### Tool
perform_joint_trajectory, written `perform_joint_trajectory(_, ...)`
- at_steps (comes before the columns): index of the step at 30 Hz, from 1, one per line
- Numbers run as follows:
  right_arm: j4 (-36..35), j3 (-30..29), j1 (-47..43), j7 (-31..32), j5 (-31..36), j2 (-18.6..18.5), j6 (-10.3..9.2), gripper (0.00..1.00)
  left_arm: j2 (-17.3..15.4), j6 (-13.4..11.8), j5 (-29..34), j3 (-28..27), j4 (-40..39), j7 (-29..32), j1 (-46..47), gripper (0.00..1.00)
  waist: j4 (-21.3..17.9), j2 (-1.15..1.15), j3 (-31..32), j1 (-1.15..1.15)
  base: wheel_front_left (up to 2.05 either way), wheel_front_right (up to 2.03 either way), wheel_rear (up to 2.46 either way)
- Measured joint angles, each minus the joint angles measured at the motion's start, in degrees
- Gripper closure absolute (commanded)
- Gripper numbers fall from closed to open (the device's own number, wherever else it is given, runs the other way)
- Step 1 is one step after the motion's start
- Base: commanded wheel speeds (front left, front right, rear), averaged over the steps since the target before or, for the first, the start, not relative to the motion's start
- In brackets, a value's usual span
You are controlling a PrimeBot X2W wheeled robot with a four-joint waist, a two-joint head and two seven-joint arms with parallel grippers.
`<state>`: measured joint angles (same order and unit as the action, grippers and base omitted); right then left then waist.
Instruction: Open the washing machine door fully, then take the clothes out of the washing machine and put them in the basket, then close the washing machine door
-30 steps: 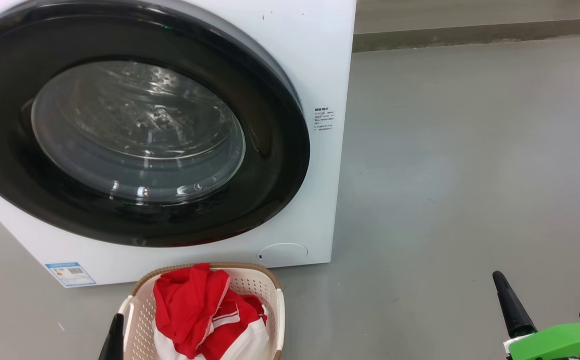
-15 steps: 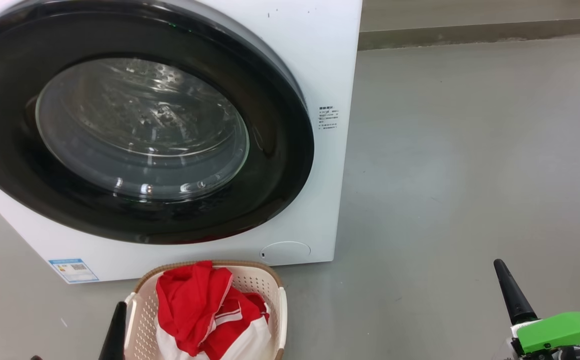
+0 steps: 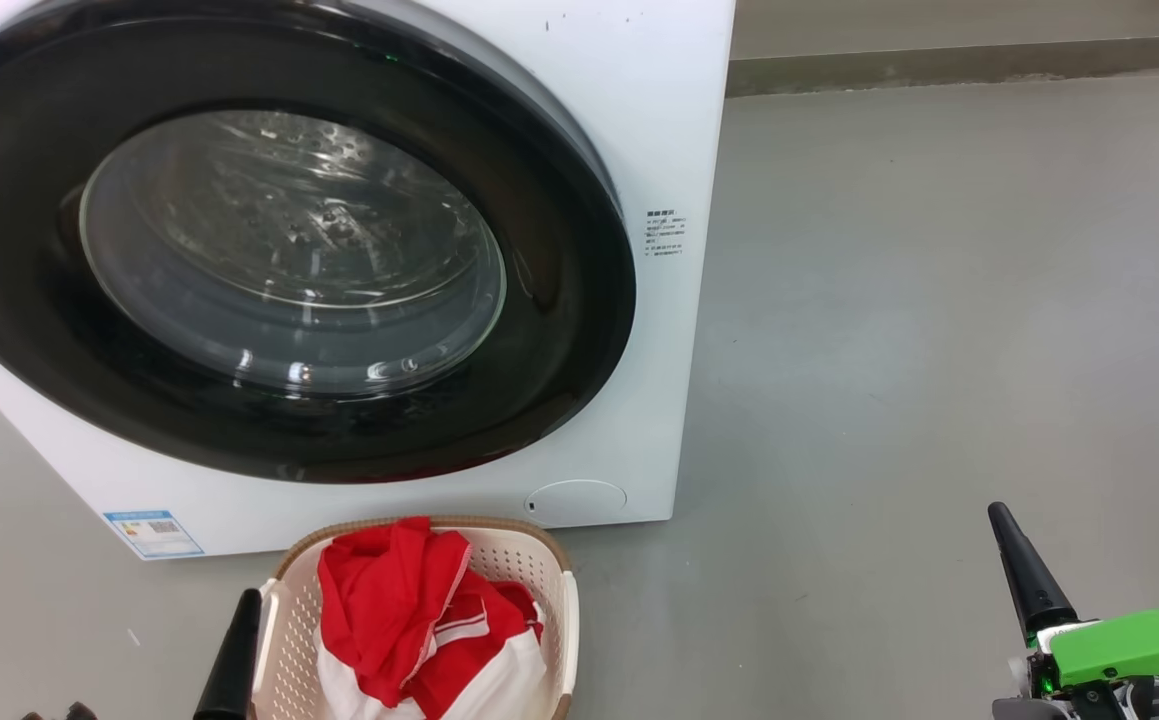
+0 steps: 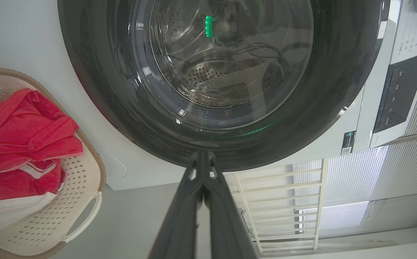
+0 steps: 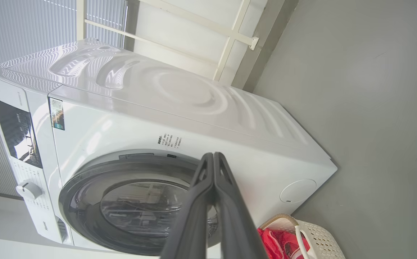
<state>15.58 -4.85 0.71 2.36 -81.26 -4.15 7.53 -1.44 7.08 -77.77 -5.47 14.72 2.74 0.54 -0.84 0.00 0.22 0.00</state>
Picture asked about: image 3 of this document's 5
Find black round washer door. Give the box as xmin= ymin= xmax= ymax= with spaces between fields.
xmin=0 ymin=0 xmax=638 ymax=485

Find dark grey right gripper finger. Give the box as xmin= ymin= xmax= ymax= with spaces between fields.
xmin=987 ymin=502 xmax=1080 ymax=646

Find cream perforated laundry basket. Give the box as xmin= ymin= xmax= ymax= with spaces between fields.
xmin=249 ymin=515 xmax=580 ymax=720

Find round white filter cover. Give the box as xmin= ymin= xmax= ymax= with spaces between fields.
xmin=525 ymin=480 xmax=628 ymax=527

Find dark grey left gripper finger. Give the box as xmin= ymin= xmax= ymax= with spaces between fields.
xmin=193 ymin=588 xmax=263 ymax=720

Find blue energy label sticker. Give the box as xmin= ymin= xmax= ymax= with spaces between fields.
xmin=102 ymin=510 xmax=206 ymax=559

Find white front-load washing machine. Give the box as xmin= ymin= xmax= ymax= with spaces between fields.
xmin=0 ymin=0 xmax=737 ymax=561

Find red and white garment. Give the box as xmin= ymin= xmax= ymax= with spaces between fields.
xmin=314 ymin=516 xmax=546 ymax=720

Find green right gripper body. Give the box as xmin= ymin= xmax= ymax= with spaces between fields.
xmin=994 ymin=608 xmax=1159 ymax=720

